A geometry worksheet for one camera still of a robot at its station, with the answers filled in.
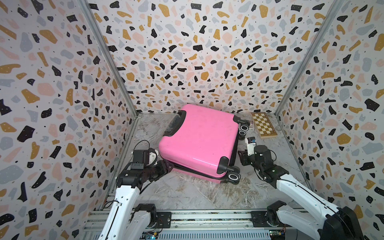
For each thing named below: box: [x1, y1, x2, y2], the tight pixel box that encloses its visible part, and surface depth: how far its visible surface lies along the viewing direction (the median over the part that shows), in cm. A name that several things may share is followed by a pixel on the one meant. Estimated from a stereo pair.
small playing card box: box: [249, 120, 255, 130], surface depth 115 cm
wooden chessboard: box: [251, 112, 278, 139], surface depth 115 cm
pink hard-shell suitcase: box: [159, 104, 250, 185], surface depth 81 cm
